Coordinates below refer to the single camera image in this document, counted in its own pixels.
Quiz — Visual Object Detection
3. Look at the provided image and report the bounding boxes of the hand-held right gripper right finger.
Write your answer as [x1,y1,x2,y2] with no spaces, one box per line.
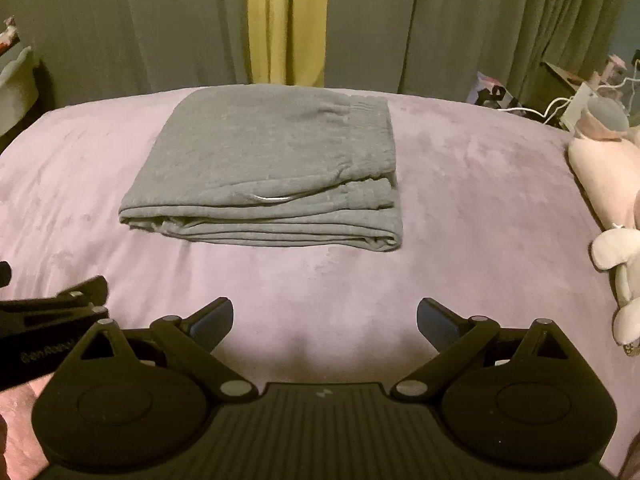
[390,297,569,403]

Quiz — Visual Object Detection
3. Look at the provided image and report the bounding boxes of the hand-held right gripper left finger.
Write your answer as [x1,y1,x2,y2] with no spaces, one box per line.
[75,297,259,403]

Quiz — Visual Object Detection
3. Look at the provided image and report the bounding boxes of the grey pants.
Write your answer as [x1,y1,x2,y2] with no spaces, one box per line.
[118,86,404,252]

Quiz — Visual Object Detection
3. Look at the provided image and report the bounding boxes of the purple blanket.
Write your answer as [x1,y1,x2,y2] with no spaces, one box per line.
[0,86,640,480]

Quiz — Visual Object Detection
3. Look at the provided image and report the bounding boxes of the pale green cushion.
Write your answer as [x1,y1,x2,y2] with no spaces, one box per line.
[0,45,40,137]

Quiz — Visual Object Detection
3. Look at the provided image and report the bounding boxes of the pink plush toy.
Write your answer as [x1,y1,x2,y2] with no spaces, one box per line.
[566,95,640,232]

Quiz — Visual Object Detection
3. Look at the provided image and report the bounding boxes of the colourful printed bag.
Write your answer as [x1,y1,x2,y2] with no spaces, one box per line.
[466,71,524,111]

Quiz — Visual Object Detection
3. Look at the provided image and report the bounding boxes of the white box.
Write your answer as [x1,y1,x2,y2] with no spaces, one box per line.
[559,84,598,132]

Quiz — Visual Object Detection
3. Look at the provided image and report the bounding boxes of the grey curtain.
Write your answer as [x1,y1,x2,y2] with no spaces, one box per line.
[324,0,623,98]
[0,0,250,126]

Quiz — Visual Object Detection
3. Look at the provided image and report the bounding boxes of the black nightstand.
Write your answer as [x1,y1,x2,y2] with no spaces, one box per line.
[539,61,601,117]

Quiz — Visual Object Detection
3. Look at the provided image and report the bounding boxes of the yellow curtain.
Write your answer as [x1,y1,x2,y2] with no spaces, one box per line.
[245,0,330,88]

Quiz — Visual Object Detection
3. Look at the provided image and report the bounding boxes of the white cable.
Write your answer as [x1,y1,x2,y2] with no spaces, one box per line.
[499,67,640,123]

